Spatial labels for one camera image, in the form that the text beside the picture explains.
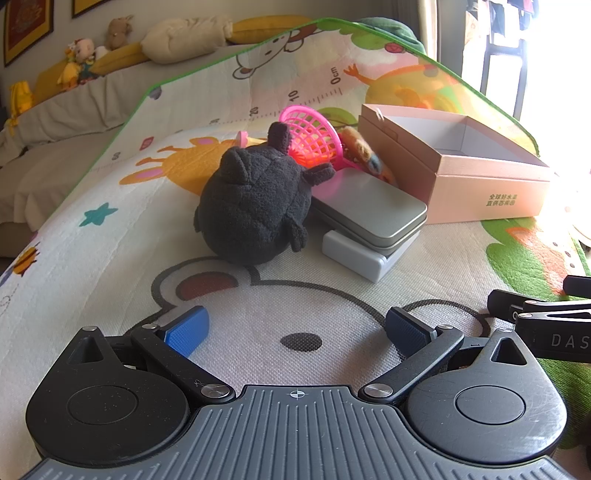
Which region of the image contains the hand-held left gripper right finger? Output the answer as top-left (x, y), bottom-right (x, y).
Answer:
top-left (359, 307), bottom-right (532, 408)

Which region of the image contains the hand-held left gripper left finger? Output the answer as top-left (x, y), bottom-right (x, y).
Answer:
top-left (69, 305), bottom-right (236, 406)

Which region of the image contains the white plastic box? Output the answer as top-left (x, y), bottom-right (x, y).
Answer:
top-left (322, 228), bottom-right (422, 283)

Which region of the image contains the silver tin case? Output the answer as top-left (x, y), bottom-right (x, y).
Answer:
top-left (310, 167), bottom-right (428, 250)

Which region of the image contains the pink cardboard box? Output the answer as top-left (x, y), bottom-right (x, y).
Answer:
top-left (359, 104), bottom-right (552, 225)

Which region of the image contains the black plush toy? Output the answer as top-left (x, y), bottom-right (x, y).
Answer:
top-left (193, 121), bottom-right (337, 266)

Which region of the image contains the orange plush toy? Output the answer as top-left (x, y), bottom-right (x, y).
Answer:
top-left (339, 127), bottom-right (400, 188)

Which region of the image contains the pink plastic basket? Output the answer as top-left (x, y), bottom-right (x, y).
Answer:
top-left (278, 105), bottom-right (365, 174)

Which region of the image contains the cartoon printed play mat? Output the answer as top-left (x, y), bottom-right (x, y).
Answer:
top-left (0, 17), bottom-right (591, 480)

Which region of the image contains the beige covered sofa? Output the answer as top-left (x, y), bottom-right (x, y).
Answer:
top-left (0, 41), bottom-right (259, 257)

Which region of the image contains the yellow duck plush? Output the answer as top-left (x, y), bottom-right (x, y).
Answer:
top-left (58, 60), bottom-right (81, 90)

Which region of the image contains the row of hanging clothes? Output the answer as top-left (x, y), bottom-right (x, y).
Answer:
top-left (462, 0), bottom-right (591, 34)

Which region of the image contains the long yellow cushion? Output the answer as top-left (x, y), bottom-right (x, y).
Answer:
top-left (228, 15), bottom-right (315, 44)
top-left (90, 41), bottom-right (151, 77)

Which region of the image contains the yellow plush toy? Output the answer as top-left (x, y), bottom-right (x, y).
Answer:
top-left (9, 80), bottom-right (34, 116)

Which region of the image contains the yellow back cushion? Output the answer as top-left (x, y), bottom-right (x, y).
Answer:
top-left (33, 59), bottom-right (75, 103)

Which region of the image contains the beige pillow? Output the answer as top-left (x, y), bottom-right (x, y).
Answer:
top-left (141, 16), bottom-right (234, 64)

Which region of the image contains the pink faced plush doll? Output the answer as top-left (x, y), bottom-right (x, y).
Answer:
top-left (66, 38), bottom-right (95, 63)

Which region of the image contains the brown stuffed bunny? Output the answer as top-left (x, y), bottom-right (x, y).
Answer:
top-left (105, 15), bottom-right (134, 51)

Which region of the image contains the framed wall picture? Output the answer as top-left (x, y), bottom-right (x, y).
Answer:
top-left (4, 0), bottom-right (55, 68)
top-left (71, 0), bottom-right (123, 19)

